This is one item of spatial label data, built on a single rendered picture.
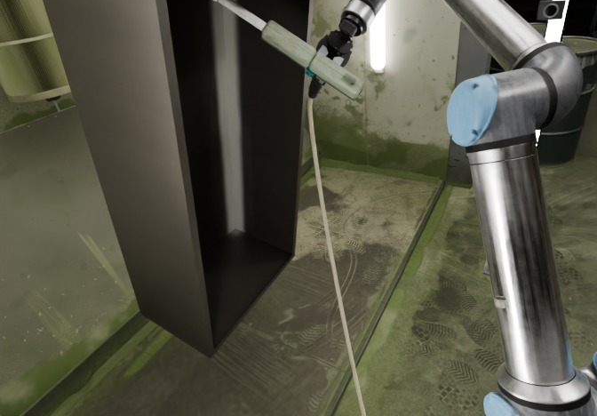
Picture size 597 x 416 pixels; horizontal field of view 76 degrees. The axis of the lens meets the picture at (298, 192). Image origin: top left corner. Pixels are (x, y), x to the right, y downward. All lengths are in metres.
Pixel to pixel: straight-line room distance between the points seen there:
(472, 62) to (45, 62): 2.36
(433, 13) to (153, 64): 2.21
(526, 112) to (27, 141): 2.18
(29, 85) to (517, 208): 1.87
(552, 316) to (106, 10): 0.99
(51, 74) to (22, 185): 0.58
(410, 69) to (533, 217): 2.24
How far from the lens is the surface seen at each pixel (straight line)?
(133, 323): 2.27
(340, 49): 1.15
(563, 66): 0.83
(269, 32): 1.09
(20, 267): 2.18
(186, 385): 2.02
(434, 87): 2.90
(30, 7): 2.02
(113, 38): 0.91
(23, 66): 2.03
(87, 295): 2.21
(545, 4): 1.85
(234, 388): 1.94
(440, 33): 2.81
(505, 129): 0.73
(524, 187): 0.75
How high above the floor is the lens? 1.63
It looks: 31 degrees down
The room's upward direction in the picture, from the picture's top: 8 degrees counter-clockwise
